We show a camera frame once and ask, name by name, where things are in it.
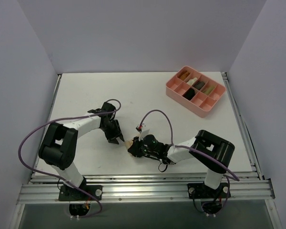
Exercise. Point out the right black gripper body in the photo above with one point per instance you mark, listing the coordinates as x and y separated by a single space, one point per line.
136 148

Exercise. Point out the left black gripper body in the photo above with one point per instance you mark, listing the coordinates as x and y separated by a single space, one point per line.
114 133

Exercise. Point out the beige underwear with navy trim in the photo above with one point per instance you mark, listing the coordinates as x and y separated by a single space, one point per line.
132 146

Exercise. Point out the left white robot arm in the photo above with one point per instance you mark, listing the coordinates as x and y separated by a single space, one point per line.
58 147

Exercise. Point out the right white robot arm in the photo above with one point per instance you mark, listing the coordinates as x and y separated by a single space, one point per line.
212 151

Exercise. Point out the black rolled cloth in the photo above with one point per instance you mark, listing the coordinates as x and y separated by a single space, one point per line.
189 94

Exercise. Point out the pink compartment organizer box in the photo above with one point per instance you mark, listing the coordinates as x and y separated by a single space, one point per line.
200 104

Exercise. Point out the white rolled cloth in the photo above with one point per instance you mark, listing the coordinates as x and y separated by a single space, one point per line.
192 81

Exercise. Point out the orange rolled cloth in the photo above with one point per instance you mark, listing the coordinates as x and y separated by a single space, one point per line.
183 75

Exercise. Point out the dark grey rolled cloth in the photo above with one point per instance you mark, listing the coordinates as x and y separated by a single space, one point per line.
199 85

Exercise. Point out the olive rolled cloth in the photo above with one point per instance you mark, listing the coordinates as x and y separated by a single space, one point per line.
208 90

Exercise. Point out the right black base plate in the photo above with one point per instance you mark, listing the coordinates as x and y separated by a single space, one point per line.
201 191

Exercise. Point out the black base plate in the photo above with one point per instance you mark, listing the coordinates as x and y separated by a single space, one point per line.
201 191
68 193

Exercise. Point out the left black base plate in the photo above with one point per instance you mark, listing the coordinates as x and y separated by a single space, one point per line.
68 193

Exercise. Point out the aluminium rail frame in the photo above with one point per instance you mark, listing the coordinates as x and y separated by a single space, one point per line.
135 193

